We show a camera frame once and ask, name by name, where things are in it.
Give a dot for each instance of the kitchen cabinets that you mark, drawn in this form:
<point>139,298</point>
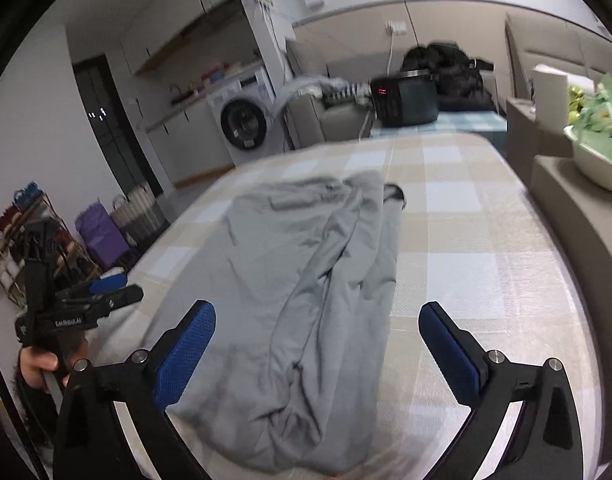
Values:
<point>174,52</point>

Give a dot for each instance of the left hand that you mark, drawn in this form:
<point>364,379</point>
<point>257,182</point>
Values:
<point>34,363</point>

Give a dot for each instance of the checked beige bed sheet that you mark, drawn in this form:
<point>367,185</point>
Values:
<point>470,240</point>

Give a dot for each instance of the white bowl with greens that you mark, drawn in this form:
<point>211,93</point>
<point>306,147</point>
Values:
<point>591,136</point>

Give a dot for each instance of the purple storage bag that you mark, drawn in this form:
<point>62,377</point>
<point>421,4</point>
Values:
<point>103,240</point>

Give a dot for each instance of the metal shoe rack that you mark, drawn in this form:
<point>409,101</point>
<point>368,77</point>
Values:
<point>30,229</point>

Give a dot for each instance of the white wall socket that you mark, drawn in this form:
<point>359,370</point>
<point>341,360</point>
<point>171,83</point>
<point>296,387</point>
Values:
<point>396,28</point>

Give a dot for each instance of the grey trousers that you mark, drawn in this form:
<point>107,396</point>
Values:
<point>302,276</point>

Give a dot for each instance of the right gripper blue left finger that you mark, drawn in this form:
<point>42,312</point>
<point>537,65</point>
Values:
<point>177,352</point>

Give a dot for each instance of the white washing machine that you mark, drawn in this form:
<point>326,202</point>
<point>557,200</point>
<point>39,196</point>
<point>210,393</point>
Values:
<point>242,109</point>

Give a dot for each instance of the woven laundry basket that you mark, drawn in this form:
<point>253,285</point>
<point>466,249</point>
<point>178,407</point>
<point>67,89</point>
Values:
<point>139,217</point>

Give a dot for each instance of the beige bedside cabinet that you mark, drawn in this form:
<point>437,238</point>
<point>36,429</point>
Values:
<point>526,139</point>

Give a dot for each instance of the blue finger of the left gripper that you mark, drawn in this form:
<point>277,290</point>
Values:
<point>108,284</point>
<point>99,306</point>

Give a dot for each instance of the black clothes pile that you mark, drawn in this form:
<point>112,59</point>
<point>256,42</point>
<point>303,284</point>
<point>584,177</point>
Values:
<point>457,77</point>

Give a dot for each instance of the black electric cooker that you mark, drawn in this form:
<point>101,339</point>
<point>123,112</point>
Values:
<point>405,99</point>

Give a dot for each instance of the grey sofa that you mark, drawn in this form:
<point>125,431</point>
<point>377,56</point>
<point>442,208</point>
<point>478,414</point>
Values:
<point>316,110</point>

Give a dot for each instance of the white paper roll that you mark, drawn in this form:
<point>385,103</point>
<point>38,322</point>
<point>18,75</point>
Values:
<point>551,99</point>

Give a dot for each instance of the grey clothes on sofa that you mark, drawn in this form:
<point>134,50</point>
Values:
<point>330,91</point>

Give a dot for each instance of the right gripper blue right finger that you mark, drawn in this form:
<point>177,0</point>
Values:
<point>456,352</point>

